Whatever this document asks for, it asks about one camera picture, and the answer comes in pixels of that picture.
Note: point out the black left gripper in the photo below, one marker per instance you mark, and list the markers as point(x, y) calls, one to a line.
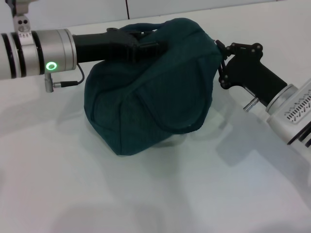
point(102, 47)

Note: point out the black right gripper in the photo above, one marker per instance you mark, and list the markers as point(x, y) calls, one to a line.
point(252, 72)

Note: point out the dark teal fabric bag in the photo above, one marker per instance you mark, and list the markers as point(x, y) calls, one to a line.
point(158, 97)

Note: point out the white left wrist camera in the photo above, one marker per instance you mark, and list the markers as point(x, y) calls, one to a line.
point(22, 21)

